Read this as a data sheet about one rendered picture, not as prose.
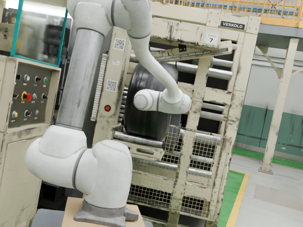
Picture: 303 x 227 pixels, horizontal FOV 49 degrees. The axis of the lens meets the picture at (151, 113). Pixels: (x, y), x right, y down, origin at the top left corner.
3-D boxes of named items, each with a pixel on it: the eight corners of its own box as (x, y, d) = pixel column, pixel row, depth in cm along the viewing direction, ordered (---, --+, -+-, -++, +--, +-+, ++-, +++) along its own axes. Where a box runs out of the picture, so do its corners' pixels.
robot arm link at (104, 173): (120, 213, 112) (132, 149, 110) (70, 200, 115) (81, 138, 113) (131, 199, 128) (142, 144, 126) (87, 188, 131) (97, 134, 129)
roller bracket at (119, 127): (106, 141, 219) (109, 126, 219) (119, 134, 259) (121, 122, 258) (111, 142, 219) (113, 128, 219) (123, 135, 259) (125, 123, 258)
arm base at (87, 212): (136, 232, 112) (139, 216, 112) (72, 220, 112) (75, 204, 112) (138, 212, 131) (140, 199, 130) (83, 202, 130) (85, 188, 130)
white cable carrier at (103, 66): (90, 120, 233) (102, 53, 230) (92, 120, 238) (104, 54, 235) (96, 121, 232) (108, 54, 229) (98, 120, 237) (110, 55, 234)
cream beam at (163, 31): (139, 35, 251) (143, 15, 250) (144, 40, 276) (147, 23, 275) (219, 48, 245) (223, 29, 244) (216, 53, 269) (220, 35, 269)
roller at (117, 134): (112, 138, 223) (112, 131, 222) (113, 136, 227) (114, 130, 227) (162, 148, 219) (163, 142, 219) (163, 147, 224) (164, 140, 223)
